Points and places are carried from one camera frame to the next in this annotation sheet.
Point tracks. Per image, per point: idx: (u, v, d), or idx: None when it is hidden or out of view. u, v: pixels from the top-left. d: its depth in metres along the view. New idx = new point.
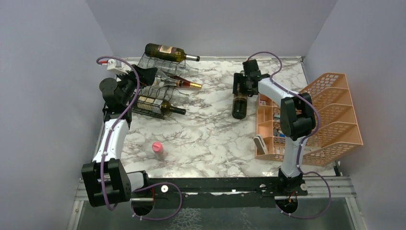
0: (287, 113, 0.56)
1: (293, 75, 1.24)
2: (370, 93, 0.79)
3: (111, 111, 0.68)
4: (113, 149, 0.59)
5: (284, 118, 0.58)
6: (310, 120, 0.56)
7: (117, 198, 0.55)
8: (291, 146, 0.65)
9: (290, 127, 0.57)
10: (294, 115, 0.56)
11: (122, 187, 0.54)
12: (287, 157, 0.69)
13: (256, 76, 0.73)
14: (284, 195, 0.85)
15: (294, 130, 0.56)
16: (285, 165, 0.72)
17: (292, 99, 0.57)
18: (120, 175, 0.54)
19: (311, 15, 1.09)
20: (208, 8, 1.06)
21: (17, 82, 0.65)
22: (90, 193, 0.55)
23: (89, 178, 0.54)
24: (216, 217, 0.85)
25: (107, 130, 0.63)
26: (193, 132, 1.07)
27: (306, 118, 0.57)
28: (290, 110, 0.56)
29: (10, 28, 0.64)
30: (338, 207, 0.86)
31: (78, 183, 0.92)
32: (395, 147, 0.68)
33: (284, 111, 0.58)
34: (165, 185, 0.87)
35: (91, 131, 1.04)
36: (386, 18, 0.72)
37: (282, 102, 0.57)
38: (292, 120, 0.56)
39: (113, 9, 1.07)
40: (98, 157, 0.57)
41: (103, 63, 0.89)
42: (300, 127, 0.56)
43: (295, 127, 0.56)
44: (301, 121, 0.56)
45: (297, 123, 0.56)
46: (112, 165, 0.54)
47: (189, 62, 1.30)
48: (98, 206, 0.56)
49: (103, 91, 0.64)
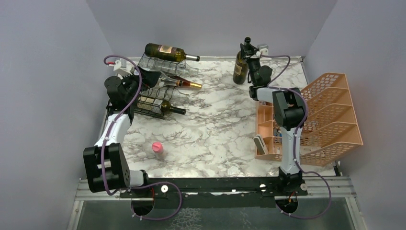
0: (277, 103, 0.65)
1: (293, 75, 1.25)
2: (371, 93, 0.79)
3: (115, 108, 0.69)
4: (115, 136, 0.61)
5: (276, 109, 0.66)
6: (301, 109, 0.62)
7: (116, 184, 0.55)
8: (287, 139, 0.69)
9: (280, 116, 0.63)
10: (283, 104, 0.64)
11: (121, 173, 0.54)
12: (284, 152, 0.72)
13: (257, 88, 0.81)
14: (284, 195, 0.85)
15: (286, 119, 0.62)
16: (284, 162, 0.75)
17: (282, 92, 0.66)
18: (120, 158, 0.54)
19: (311, 16, 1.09)
20: (208, 8, 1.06)
21: (17, 82, 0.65)
22: (89, 178, 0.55)
23: (89, 163, 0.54)
24: (216, 217, 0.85)
25: (109, 122, 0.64)
26: (193, 132, 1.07)
27: (297, 107, 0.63)
28: (280, 100, 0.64)
29: (10, 28, 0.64)
30: (338, 207, 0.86)
31: (78, 183, 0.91)
32: (395, 146, 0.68)
33: (276, 103, 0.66)
34: (165, 185, 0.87)
35: (91, 131, 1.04)
36: (386, 18, 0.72)
37: (273, 94, 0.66)
38: (284, 109, 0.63)
39: (113, 9, 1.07)
40: (100, 143, 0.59)
41: (108, 64, 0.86)
42: (292, 117, 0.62)
43: (287, 115, 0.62)
44: (293, 110, 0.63)
45: (286, 110, 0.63)
46: (113, 148, 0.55)
47: (189, 62, 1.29)
48: (98, 191, 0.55)
49: (108, 88, 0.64)
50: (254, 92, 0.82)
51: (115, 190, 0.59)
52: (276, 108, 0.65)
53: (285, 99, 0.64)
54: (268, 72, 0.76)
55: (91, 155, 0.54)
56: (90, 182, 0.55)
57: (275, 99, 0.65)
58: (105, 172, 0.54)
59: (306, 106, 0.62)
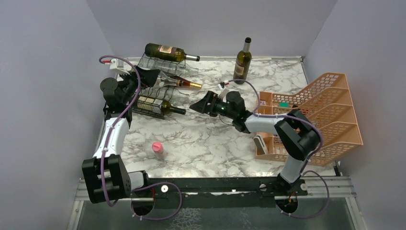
0: (286, 136, 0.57)
1: (293, 75, 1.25)
2: (371, 93, 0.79)
3: (112, 110, 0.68)
4: (114, 145, 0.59)
5: (287, 142, 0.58)
6: (314, 133, 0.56)
7: (117, 194, 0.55)
8: (298, 163, 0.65)
9: (296, 149, 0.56)
10: (294, 136, 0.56)
11: (122, 183, 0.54)
12: (290, 169, 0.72)
13: (242, 120, 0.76)
14: (284, 195, 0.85)
15: (304, 150, 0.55)
16: (289, 176, 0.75)
17: (285, 121, 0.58)
18: (120, 171, 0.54)
19: (311, 15, 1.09)
20: (209, 9, 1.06)
21: (17, 81, 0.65)
22: (89, 190, 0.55)
23: (88, 176, 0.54)
24: (216, 218, 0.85)
25: (107, 128, 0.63)
26: (193, 132, 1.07)
27: (308, 132, 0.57)
28: (288, 132, 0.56)
29: (11, 28, 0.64)
30: (338, 206, 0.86)
31: (78, 183, 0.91)
32: (395, 147, 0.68)
33: (284, 136, 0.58)
34: (165, 185, 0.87)
35: (91, 131, 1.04)
36: (387, 17, 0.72)
37: (277, 127, 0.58)
38: (297, 141, 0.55)
39: (113, 9, 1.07)
40: (99, 154, 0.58)
41: (104, 63, 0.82)
42: (309, 146, 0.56)
43: (304, 147, 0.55)
44: (306, 138, 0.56)
45: (300, 141, 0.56)
46: (114, 161, 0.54)
47: (189, 62, 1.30)
48: (99, 202, 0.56)
49: (104, 91, 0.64)
50: (243, 123, 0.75)
51: (115, 201, 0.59)
52: (287, 140, 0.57)
53: (291, 129, 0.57)
54: (236, 95, 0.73)
55: (90, 168, 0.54)
56: (90, 193, 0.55)
57: (282, 132, 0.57)
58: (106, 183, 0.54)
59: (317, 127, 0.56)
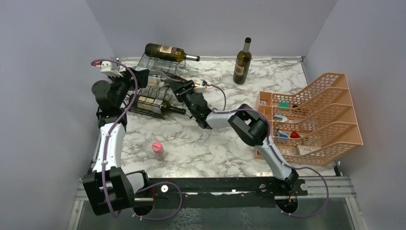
0: (238, 129, 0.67)
1: (293, 75, 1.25)
2: (371, 93, 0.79)
3: (106, 115, 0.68)
4: (113, 156, 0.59)
5: (240, 134, 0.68)
6: (261, 122, 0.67)
7: (121, 204, 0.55)
8: (265, 152, 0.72)
9: (249, 138, 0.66)
10: (245, 128, 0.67)
11: (126, 195, 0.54)
12: (269, 163, 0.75)
13: (203, 118, 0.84)
14: (284, 195, 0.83)
15: (255, 138, 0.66)
16: (276, 171, 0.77)
17: (236, 116, 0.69)
18: (123, 183, 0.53)
19: (310, 16, 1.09)
20: (209, 9, 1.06)
21: (17, 81, 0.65)
22: (93, 204, 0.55)
23: (90, 189, 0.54)
24: (216, 218, 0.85)
25: (104, 136, 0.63)
26: (193, 132, 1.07)
27: (256, 122, 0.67)
28: (240, 125, 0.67)
29: (11, 28, 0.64)
30: (337, 206, 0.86)
31: (78, 183, 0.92)
32: (394, 146, 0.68)
33: (237, 130, 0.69)
34: (165, 185, 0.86)
35: (91, 131, 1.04)
36: (386, 17, 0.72)
37: (231, 122, 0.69)
38: (248, 132, 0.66)
39: (113, 9, 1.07)
40: (99, 167, 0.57)
41: (95, 66, 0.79)
42: (259, 133, 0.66)
43: (254, 135, 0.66)
44: (255, 127, 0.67)
45: (250, 131, 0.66)
46: (114, 174, 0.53)
47: (189, 62, 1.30)
48: (103, 213, 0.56)
49: (96, 95, 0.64)
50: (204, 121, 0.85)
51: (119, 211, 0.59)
52: (240, 132, 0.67)
53: (242, 122, 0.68)
54: (199, 97, 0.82)
55: (92, 182, 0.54)
56: (95, 206, 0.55)
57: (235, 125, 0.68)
58: (109, 195, 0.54)
59: (263, 116, 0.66)
